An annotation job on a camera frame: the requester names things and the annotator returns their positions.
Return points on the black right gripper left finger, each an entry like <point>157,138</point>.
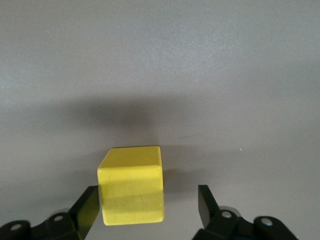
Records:
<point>62,225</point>

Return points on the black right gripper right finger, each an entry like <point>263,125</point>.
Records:
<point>225,225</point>

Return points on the yellow wooden block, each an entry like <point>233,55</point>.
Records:
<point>132,190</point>

